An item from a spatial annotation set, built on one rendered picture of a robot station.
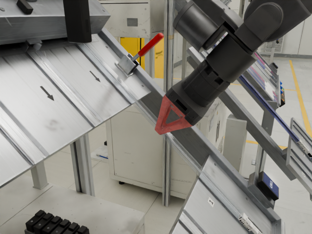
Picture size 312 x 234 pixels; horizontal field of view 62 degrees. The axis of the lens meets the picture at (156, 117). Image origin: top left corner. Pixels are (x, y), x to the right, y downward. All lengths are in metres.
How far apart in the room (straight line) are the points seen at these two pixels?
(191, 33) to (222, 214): 0.30
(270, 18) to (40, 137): 0.30
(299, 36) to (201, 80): 7.56
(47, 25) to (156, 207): 1.43
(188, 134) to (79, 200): 0.41
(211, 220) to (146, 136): 1.14
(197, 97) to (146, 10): 1.02
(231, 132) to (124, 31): 0.85
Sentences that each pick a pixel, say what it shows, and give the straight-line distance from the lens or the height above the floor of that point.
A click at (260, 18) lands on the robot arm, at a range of 0.35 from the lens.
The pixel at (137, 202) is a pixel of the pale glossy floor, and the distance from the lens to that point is 1.74.
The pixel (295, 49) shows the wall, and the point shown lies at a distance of 7.96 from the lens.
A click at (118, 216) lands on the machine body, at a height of 0.62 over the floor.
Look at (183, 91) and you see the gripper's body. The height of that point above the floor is 1.01.
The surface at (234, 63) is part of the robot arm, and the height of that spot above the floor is 1.06.
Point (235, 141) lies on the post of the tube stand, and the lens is 0.85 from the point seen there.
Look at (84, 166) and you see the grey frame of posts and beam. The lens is 0.79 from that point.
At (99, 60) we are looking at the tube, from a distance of 0.49.
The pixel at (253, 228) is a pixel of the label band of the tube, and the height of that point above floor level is 0.77.
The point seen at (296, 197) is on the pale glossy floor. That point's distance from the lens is 2.00.
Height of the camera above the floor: 1.12
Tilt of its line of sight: 22 degrees down
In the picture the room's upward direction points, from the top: straight up
